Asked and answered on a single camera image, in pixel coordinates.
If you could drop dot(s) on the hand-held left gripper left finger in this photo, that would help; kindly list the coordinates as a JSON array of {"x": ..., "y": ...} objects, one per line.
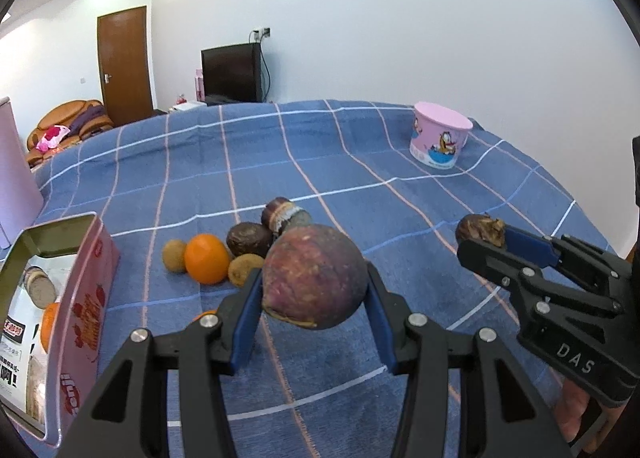
[{"x": 247, "y": 318}]

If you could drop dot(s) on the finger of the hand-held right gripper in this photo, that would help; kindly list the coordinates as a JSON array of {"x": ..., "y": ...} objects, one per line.
[
  {"x": 530, "y": 245},
  {"x": 487, "y": 260}
]

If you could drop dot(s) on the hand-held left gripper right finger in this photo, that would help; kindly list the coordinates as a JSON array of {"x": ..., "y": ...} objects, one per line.
[{"x": 377, "y": 323}]

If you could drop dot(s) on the small dark mangosteen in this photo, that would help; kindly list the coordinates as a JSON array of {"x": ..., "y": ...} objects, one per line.
[{"x": 475, "y": 229}]

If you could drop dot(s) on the brown kiwi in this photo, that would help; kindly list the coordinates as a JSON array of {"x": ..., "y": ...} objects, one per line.
[
  {"x": 173, "y": 255},
  {"x": 242, "y": 273}
]

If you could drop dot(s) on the large orange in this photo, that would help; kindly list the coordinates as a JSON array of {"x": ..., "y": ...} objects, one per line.
[{"x": 206, "y": 260}]

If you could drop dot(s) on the large purple passion fruit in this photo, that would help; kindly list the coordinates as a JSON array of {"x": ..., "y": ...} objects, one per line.
[{"x": 315, "y": 273}]

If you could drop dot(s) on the pink metal tin box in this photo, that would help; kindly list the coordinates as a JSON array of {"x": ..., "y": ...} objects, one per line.
[{"x": 85, "y": 298}]

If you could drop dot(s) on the person's right hand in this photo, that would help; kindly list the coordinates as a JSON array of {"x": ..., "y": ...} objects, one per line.
[{"x": 574, "y": 413}]

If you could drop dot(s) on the dark brown passion fruit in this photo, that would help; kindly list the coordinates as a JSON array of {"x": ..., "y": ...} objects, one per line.
[{"x": 247, "y": 238}]

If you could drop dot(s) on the brown fruit with white band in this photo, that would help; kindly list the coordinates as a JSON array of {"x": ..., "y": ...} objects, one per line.
[{"x": 282, "y": 215}]

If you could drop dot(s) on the pink cartoon paper cup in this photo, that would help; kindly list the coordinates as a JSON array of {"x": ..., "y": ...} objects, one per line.
[{"x": 440, "y": 135}]

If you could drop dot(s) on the blue plaid blanket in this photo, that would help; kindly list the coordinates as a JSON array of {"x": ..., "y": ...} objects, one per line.
[{"x": 350, "y": 162}]

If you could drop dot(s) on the small orange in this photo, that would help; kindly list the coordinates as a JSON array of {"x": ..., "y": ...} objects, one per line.
[{"x": 50, "y": 328}]

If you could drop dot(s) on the cut brown fruit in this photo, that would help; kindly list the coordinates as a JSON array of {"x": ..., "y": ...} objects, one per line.
[{"x": 41, "y": 288}]

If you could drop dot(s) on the white tv stand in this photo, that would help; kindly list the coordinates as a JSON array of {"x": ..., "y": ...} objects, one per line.
[{"x": 187, "y": 106}]

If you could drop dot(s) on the white printed paper liner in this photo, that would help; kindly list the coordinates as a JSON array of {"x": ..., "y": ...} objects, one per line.
[{"x": 15, "y": 373}]

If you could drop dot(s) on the black television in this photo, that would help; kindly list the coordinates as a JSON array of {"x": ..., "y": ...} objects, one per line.
[{"x": 230, "y": 72}]

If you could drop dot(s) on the purple cloth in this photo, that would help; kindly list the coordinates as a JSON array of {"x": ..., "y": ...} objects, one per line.
[{"x": 90, "y": 117}]

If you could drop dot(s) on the pink floral pillow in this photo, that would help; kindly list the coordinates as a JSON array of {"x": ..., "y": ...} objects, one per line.
[{"x": 52, "y": 136}]

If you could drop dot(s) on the pink electric kettle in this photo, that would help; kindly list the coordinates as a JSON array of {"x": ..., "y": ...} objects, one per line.
[{"x": 15, "y": 172}]

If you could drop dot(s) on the orange leather sofa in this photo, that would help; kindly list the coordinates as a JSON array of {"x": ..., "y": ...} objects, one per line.
[{"x": 65, "y": 112}]

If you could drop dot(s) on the brown wooden door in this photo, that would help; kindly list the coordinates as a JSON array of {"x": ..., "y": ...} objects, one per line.
[{"x": 125, "y": 67}]

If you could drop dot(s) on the white wall socket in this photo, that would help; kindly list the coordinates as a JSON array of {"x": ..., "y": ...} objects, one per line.
[{"x": 261, "y": 32}]

